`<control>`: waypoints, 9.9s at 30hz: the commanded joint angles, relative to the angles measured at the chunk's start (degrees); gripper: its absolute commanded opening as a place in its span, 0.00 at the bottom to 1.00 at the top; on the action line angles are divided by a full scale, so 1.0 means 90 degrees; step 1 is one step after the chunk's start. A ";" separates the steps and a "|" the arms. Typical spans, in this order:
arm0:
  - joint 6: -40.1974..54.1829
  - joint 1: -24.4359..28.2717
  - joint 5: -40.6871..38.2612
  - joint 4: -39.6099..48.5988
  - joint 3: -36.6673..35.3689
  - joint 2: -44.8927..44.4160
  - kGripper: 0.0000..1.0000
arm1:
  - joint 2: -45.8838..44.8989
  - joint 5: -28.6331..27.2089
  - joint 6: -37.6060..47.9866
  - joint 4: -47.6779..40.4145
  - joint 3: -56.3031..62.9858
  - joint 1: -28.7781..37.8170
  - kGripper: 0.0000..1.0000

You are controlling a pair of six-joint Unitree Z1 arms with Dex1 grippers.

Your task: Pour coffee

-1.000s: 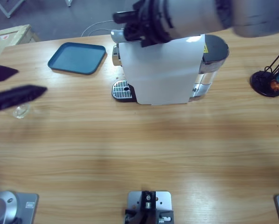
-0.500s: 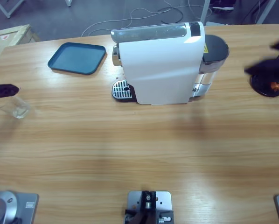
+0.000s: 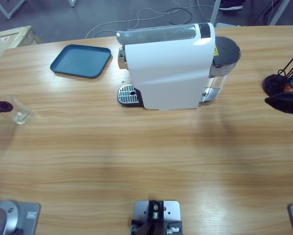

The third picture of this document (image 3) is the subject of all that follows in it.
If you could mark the white metal frame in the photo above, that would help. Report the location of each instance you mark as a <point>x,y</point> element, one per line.
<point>8,13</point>

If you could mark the white block with dark post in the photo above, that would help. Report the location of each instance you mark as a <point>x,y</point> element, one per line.
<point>171,210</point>

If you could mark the white capsule coffee machine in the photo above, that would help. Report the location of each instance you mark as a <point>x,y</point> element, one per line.
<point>166,73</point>

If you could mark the black capsule holder stand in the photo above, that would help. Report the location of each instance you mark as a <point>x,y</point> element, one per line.
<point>274,83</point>

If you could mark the black drip tray metal grid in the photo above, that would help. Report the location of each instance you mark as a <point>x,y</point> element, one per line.
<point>128,94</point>

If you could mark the blue plastic tray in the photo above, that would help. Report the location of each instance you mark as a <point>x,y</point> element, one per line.
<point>80,61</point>

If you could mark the wooden crate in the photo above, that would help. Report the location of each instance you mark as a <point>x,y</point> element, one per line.
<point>14,36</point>

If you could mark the grey coffee machine lever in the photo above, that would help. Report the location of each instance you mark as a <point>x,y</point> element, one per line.
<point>156,35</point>

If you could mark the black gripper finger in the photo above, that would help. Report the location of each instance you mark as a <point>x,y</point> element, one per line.
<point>3,107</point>
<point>288,101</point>

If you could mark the clear drinking glass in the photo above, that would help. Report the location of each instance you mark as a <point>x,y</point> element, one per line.
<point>21,115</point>

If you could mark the white metal table leg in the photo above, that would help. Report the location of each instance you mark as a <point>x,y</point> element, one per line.
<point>278,13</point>
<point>215,12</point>

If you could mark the orange coffee capsule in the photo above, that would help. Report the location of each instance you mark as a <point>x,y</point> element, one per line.
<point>289,87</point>

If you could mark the dark shoe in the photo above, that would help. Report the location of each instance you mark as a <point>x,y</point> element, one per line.
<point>231,4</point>

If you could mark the clear water tank black lid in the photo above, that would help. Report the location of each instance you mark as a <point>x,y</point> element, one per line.
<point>222,49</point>

